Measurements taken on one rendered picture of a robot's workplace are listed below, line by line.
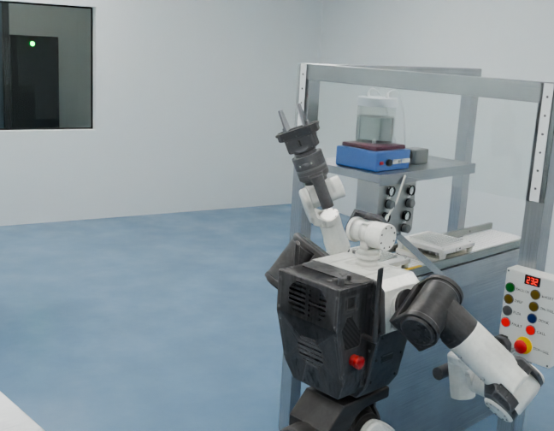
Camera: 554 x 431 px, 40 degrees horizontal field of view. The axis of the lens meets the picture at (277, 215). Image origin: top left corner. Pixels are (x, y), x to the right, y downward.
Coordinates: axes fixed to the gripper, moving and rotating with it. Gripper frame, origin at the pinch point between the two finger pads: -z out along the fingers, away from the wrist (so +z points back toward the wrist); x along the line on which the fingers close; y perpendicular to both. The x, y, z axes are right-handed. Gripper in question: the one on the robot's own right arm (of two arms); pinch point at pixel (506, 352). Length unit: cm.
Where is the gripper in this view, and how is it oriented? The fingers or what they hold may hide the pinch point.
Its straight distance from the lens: 228.7
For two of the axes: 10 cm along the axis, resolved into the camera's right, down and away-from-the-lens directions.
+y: 6.8, 2.0, -7.0
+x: -0.6, 9.7, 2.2
